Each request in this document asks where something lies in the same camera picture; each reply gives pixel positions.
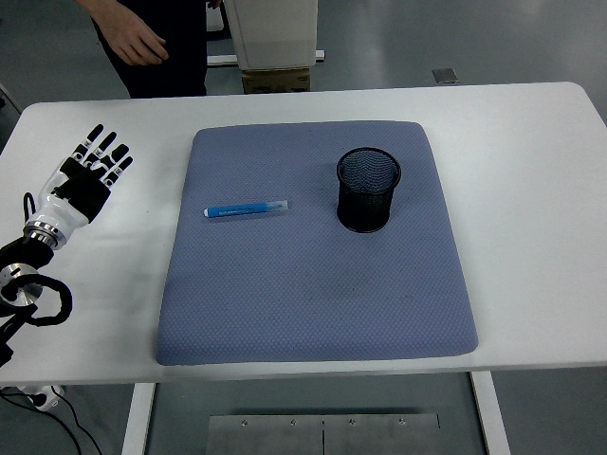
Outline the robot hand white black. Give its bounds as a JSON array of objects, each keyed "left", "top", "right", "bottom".
[{"left": 35, "top": 123, "right": 135, "bottom": 238}]

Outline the blue marker pen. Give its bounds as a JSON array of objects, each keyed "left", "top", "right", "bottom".
[{"left": 203, "top": 199, "right": 290, "bottom": 219}]

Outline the person's hand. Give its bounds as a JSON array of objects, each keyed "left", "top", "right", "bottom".
[{"left": 97, "top": 9, "right": 170, "bottom": 66}]

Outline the black mesh pen holder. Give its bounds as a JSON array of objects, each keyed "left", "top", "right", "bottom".
[{"left": 336, "top": 146, "right": 402, "bottom": 234}]

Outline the person in dark clothes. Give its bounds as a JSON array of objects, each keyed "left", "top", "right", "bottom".
[{"left": 75, "top": 0, "right": 224, "bottom": 100}]

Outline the white floor base bar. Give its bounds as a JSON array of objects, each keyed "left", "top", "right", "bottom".
[{"left": 207, "top": 48, "right": 327, "bottom": 67}]

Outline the white power strip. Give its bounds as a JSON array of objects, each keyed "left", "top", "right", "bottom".
[{"left": 18, "top": 384, "right": 65, "bottom": 411}]

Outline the white table leg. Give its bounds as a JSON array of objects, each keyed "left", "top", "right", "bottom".
[
  {"left": 120, "top": 382, "right": 156, "bottom": 455},
  {"left": 469, "top": 371, "right": 512, "bottom": 455}
]

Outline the cardboard box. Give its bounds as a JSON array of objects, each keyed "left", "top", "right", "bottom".
[{"left": 240, "top": 67, "right": 313, "bottom": 95}]

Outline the blue-grey quilted mat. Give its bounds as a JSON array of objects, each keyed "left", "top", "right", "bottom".
[{"left": 155, "top": 120, "right": 479, "bottom": 367}]

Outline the black floor cable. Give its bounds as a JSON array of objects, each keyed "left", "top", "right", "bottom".
[{"left": 0, "top": 386, "right": 103, "bottom": 455}]

